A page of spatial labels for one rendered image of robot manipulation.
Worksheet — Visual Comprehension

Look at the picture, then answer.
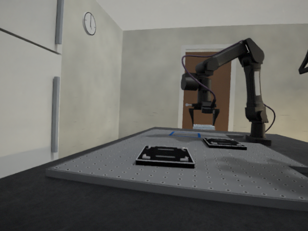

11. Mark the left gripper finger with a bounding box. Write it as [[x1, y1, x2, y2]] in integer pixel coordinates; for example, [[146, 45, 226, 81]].
[[298, 51, 308, 74]]

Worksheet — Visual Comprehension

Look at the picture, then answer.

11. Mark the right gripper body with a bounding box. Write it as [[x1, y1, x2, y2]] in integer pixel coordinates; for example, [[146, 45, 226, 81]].
[[189, 90, 220, 110]]

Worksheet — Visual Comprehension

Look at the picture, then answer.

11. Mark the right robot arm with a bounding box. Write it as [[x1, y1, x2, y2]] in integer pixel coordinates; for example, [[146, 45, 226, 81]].
[[181, 38, 272, 143]]

